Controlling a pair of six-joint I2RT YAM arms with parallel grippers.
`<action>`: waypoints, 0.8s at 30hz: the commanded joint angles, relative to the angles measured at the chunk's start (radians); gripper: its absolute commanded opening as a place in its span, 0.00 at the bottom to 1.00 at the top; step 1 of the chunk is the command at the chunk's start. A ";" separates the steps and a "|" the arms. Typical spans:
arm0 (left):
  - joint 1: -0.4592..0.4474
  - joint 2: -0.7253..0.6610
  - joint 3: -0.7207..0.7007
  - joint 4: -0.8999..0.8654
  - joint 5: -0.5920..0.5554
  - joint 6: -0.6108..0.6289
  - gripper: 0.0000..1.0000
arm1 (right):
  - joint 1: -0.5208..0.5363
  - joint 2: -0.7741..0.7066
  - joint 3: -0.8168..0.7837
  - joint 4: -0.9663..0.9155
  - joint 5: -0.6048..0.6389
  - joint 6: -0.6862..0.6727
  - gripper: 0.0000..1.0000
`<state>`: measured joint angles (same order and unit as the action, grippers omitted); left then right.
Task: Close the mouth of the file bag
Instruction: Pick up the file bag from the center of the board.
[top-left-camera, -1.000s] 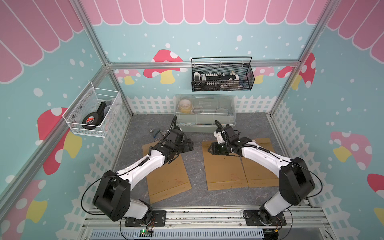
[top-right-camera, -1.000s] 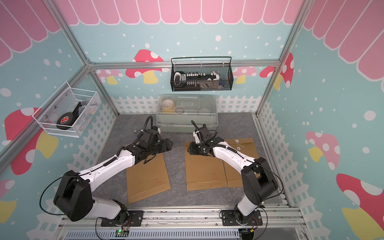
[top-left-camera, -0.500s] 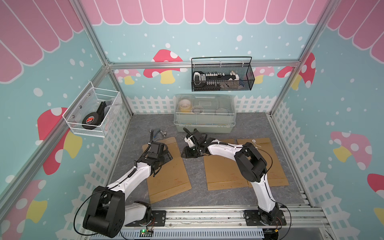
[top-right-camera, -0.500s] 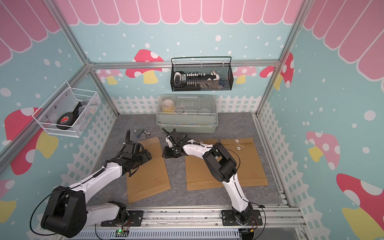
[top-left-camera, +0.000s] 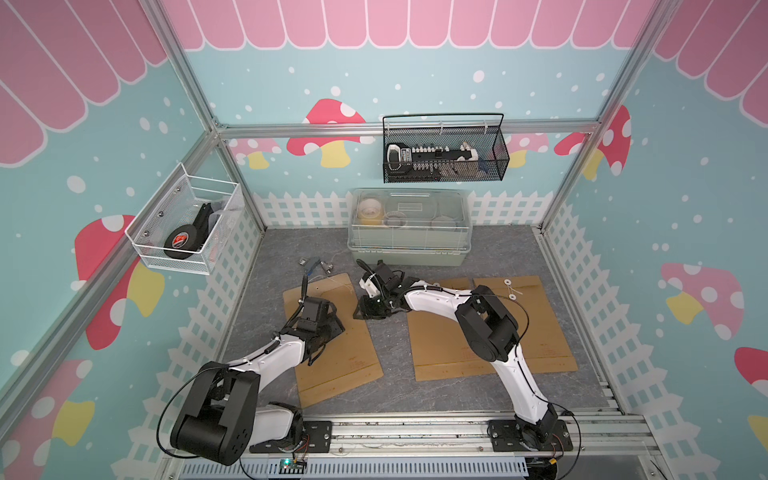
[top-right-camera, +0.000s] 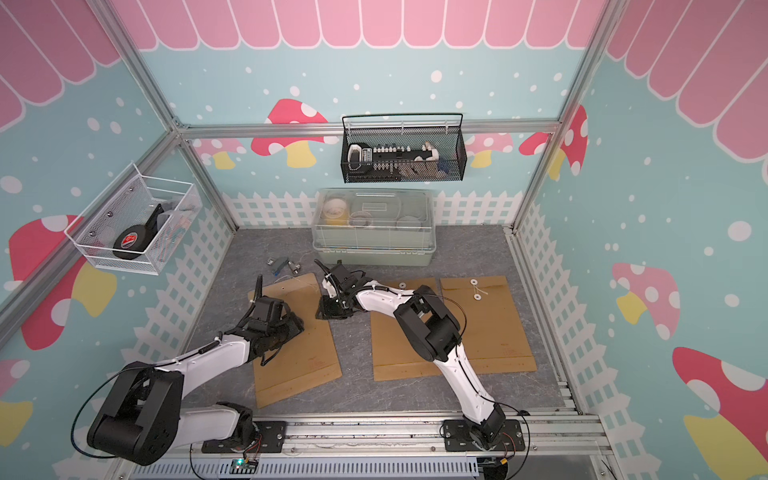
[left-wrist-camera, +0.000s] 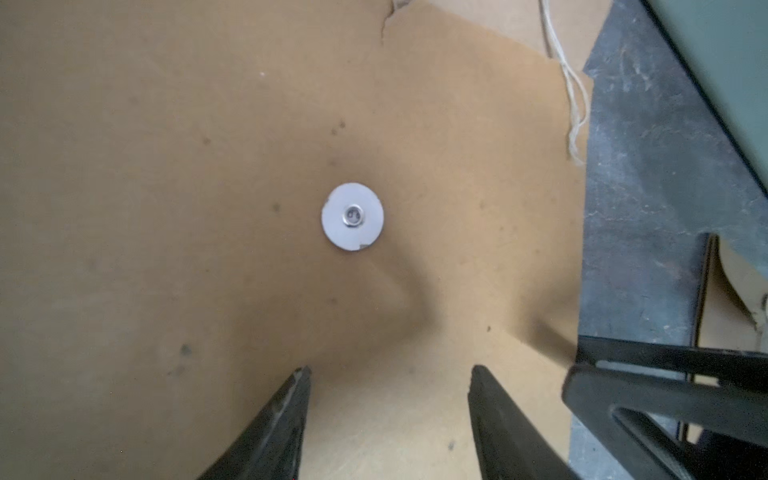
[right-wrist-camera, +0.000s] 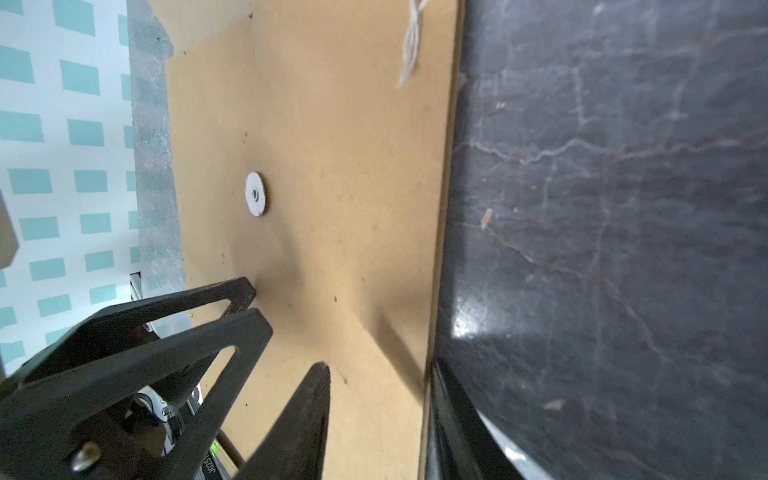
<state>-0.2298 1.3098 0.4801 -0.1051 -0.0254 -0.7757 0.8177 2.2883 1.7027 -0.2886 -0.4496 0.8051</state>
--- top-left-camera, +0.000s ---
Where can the small metal parts cluster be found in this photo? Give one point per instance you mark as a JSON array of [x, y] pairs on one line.
[[316, 265]]

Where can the clear plastic storage box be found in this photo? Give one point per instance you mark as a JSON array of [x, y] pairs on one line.
[[421, 227]]

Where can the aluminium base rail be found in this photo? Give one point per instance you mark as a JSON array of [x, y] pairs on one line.
[[594, 445]]

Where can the black power strip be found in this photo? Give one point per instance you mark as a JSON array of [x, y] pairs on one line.
[[422, 164]]

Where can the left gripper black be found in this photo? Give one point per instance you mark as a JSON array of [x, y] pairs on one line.
[[335, 326]]

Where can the black wire mesh basket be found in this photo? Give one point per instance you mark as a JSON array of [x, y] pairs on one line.
[[451, 147]]

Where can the white wire mesh basket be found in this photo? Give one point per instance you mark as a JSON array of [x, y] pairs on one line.
[[177, 204]]

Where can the yellow tape roll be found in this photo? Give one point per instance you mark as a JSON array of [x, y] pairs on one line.
[[370, 212]]

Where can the brown file bag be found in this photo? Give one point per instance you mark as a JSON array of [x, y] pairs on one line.
[[349, 360], [544, 346], [439, 348]]

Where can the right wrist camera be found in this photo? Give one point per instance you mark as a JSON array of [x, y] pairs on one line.
[[368, 284]]

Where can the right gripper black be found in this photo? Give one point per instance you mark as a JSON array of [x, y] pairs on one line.
[[363, 312]]

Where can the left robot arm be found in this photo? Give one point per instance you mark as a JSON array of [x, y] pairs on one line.
[[220, 418]]

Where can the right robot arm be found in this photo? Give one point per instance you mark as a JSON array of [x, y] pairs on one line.
[[491, 332]]

